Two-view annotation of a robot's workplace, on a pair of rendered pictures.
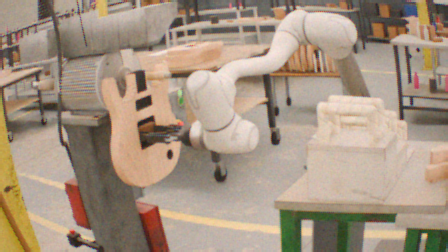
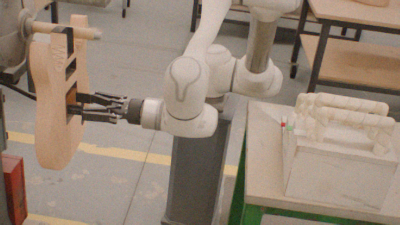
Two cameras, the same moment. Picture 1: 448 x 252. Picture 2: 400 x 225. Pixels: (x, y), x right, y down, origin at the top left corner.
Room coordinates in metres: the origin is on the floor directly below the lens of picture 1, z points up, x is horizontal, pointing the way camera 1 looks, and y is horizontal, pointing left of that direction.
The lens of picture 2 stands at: (0.67, 0.59, 1.76)
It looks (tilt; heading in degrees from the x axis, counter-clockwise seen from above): 29 degrees down; 328
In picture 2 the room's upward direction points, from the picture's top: 7 degrees clockwise
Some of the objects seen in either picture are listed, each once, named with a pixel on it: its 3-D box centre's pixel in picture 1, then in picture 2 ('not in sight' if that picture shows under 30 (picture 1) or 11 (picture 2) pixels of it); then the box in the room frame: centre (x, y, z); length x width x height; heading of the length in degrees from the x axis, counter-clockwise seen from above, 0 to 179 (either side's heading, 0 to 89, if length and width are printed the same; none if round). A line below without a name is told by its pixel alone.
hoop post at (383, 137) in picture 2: (372, 128); (383, 138); (1.33, -0.40, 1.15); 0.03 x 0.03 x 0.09
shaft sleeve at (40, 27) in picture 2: (147, 76); (64, 30); (1.98, 0.25, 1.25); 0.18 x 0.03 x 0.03; 56
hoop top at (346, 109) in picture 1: (347, 109); (356, 118); (1.38, -0.33, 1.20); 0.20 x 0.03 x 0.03; 54
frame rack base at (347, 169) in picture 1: (355, 165); (336, 164); (1.42, -0.36, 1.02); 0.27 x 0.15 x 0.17; 55
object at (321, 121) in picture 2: (323, 125); (319, 128); (1.43, -0.27, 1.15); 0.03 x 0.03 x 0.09
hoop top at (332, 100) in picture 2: (356, 102); (351, 103); (1.44, -0.38, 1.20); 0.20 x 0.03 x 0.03; 54
